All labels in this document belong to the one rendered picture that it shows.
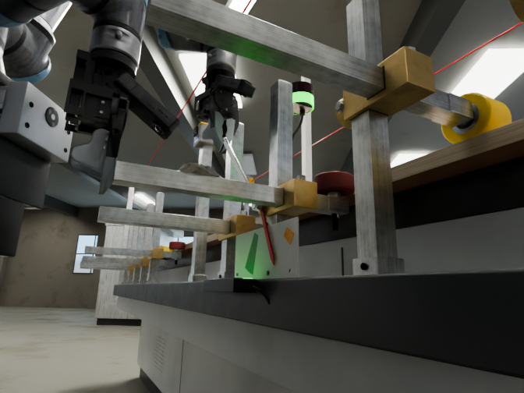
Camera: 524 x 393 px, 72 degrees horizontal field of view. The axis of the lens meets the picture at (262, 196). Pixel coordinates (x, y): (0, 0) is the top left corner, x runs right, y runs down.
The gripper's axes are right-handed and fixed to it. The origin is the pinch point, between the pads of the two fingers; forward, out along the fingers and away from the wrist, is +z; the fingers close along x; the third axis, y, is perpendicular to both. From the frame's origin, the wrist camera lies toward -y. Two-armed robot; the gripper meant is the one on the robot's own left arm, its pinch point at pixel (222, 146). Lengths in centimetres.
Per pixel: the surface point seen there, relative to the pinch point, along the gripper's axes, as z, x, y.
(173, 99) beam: -204, -174, 310
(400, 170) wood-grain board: 10.7, -10.5, -35.9
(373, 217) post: 22.5, 7.5, -39.1
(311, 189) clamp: 14.0, -1.2, -23.6
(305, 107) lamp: -6.6, -7.7, -17.7
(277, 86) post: -9.4, -1.0, -15.6
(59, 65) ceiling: -235, -63, 399
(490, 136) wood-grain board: 10, -5, -51
